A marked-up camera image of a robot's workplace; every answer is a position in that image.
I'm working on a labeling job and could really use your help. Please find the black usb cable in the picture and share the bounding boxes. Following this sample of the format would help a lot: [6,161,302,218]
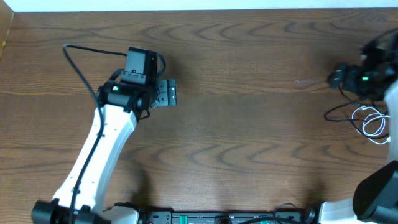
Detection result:
[323,83,389,138]

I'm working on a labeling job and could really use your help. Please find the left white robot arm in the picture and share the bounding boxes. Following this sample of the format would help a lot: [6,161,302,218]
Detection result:
[31,80,177,223]

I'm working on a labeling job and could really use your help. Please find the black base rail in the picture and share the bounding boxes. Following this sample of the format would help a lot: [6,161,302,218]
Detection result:
[114,201,321,224]

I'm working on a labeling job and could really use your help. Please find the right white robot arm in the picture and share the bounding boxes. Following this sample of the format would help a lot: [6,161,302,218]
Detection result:
[318,74,397,224]

